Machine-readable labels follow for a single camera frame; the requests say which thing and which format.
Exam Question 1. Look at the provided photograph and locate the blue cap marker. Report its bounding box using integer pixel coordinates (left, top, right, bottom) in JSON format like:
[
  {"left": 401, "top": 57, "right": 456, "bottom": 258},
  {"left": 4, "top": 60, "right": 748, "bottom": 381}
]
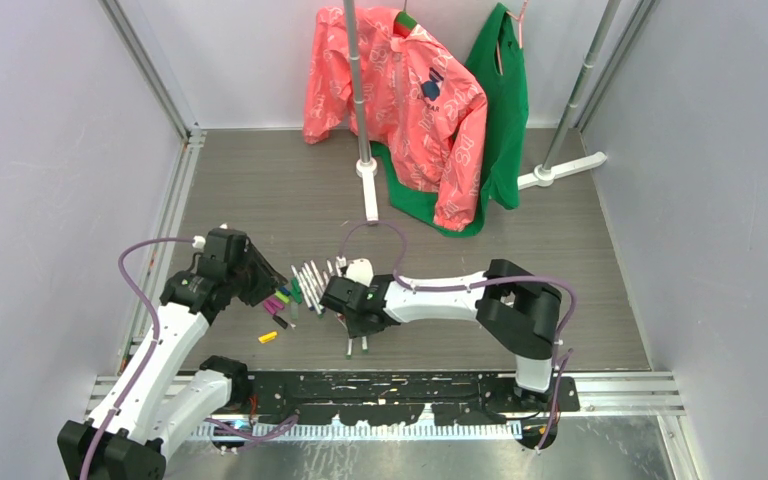
[{"left": 309, "top": 260, "right": 328, "bottom": 290}]

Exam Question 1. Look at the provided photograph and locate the black pen cap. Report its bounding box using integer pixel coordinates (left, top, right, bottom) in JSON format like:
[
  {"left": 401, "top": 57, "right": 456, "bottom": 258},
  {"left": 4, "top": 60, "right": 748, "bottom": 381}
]
[{"left": 272, "top": 315, "right": 290, "bottom": 329}]

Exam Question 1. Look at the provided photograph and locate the green clip pen cap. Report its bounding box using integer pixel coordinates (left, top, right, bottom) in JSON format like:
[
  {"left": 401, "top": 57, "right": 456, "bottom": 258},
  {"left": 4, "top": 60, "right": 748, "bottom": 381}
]
[{"left": 290, "top": 278, "right": 304, "bottom": 304}]

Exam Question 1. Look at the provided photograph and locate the yellow pen cap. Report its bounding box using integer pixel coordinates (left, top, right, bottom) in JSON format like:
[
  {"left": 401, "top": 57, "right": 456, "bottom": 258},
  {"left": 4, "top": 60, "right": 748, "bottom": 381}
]
[{"left": 258, "top": 331, "right": 278, "bottom": 344}]

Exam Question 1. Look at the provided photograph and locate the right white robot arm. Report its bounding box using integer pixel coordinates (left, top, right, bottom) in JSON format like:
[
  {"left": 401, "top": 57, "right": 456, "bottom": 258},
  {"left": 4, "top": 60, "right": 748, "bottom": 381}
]
[{"left": 311, "top": 259, "right": 563, "bottom": 411}]

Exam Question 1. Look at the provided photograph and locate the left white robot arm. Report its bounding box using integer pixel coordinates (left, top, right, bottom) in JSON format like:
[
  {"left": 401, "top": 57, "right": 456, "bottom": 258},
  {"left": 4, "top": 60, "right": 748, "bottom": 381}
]
[{"left": 57, "top": 226, "right": 287, "bottom": 479}]

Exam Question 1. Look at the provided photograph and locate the left rack pole with foot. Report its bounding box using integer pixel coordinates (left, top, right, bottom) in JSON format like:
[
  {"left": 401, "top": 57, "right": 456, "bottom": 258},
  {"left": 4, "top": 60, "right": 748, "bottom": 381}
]
[{"left": 343, "top": 0, "right": 379, "bottom": 224}]

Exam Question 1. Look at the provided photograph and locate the rack pole with foot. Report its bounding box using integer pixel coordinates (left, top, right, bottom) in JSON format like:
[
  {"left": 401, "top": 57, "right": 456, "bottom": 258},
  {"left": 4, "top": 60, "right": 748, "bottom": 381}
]
[
  {"left": 517, "top": 0, "right": 621, "bottom": 191},
  {"left": 343, "top": 0, "right": 379, "bottom": 224}
]

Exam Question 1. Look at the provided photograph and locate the pink patterned jacket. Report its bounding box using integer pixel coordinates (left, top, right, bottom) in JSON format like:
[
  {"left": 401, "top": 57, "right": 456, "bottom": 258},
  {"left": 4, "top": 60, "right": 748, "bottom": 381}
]
[{"left": 303, "top": 7, "right": 488, "bottom": 232}]

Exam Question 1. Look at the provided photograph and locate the right rack pole with foot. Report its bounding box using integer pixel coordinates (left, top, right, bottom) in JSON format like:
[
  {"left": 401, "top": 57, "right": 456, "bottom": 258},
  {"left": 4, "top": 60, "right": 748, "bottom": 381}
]
[{"left": 517, "top": 0, "right": 621, "bottom": 191}]

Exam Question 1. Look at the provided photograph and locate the green garment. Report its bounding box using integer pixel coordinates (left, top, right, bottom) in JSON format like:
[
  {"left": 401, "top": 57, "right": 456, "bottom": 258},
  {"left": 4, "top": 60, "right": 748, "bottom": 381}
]
[{"left": 370, "top": 3, "right": 530, "bottom": 239}]

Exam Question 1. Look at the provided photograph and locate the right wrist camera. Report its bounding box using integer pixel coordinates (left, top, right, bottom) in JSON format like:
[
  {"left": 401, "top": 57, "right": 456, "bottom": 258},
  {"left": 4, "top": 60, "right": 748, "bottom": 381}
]
[{"left": 336, "top": 257, "right": 374, "bottom": 286}]

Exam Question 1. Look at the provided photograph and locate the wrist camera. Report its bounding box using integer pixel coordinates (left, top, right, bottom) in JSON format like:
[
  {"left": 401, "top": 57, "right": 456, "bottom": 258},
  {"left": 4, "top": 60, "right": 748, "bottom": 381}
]
[
  {"left": 191, "top": 223, "right": 229, "bottom": 252},
  {"left": 336, "top": 257, "right": 374, "bottom": 286}
]

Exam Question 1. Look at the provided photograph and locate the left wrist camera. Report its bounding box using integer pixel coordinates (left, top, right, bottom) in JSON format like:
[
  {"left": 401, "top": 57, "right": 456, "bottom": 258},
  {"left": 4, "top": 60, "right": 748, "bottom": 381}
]
[{"left": 191, "top": 223, "right": 229, "bottom": 252}]

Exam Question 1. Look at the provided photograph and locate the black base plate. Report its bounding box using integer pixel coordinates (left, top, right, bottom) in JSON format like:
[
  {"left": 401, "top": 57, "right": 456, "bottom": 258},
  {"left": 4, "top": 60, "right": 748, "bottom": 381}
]
[{"left": 219, "top": 370, "right": 580, "bottom": 427}]

